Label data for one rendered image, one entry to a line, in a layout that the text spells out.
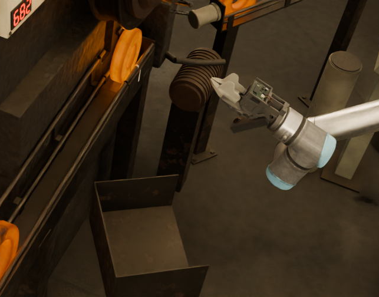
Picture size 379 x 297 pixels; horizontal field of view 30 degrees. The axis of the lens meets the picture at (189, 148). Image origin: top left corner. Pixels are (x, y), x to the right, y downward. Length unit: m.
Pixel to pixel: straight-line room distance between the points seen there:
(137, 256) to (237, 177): 1.11
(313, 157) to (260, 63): 1.41
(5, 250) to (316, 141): 0.84
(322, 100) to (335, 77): 0.11
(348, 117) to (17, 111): 0.93
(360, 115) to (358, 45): 1.60
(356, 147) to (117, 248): 1.32
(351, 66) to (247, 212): 0.64
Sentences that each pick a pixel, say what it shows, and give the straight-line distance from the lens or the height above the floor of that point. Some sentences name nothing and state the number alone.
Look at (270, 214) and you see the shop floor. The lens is 2.66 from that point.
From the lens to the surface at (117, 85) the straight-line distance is 1.99.
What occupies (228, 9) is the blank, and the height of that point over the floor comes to 0.68.
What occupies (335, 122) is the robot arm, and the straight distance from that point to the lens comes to 2.05.
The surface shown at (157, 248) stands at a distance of 1.71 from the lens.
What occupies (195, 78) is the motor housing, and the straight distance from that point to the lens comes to 2.26.
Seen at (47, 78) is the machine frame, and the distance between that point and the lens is 1.67.
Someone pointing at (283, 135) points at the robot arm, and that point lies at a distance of 1.91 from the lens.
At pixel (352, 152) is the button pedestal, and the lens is 2.79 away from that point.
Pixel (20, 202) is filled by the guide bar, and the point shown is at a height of 0.65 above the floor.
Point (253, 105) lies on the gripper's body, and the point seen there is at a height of 0.75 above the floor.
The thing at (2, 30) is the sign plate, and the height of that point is 1.08.
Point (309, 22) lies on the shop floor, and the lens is 3.65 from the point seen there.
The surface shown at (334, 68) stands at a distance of 2.52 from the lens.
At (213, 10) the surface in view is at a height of 0.69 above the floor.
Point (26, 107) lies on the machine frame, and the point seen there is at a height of 0.87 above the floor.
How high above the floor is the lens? 1.96
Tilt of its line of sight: 45 degrees down
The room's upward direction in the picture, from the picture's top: 14 degrees clockwise
